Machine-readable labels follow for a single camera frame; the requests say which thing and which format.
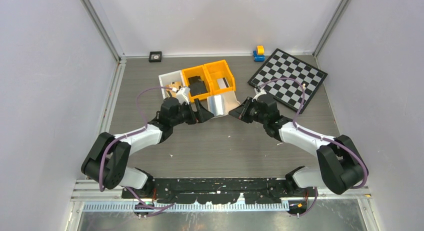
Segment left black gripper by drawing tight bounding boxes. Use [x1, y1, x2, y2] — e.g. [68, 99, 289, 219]
[170, 98, 213, 127]

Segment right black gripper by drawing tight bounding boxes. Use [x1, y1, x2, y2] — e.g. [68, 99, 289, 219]
[229, 96, 268, 125]

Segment beige leather card holder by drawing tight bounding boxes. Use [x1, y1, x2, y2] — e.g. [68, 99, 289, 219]
[207, 91, 241, 118]

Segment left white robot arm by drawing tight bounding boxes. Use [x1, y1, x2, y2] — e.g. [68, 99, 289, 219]
[81, 97, 214, 198]

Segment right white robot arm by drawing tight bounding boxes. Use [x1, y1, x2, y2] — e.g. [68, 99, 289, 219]
[229, 94, 368, 196]

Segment black cards in orange bin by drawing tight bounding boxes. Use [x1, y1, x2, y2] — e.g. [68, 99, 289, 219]
[188, 76, 208, 97]

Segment white striped card in bin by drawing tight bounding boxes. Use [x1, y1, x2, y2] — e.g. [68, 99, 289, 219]
[216, 77, 231, 90]

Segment gold cards in white bin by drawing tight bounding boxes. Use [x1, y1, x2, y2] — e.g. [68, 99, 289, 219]
[165, 81, 184, 98]

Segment middle orange plastic bin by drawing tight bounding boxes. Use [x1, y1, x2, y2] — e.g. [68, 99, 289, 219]
[182, 65, 213, 103]

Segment orange plastic bin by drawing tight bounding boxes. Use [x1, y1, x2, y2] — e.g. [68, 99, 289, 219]
[182, 65, 213, 103]
[204, 59, 236, 95]

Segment right orange plastic bin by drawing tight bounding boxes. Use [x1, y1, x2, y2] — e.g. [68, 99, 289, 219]
[204, 59, 236, 95]

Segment white plastic bin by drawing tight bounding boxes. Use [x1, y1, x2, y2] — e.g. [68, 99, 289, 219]
[158, 69, 188, 90]

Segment blue yellow toy car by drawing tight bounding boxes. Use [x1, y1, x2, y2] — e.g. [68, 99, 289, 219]
[252, 45, 265, 62]

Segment black white chessboard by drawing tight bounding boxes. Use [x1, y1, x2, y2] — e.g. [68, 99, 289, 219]
[247, 48, 328, 114]

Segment small black square box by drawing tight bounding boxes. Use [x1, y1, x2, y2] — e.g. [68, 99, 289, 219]
[148, 51, 163, 63]

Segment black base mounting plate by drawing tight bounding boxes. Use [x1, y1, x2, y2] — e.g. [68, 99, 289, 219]
[121, 177, 314, 205]

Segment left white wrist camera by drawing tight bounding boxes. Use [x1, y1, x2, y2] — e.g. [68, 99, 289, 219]
[175, 86, 190, 105]

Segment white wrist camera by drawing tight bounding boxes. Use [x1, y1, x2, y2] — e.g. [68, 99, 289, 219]
[175, 86, 190, 105]
[252, 87, 267, 100]

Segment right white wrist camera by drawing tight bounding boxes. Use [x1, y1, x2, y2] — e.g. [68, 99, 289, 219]
[252, 87, 267, 100]

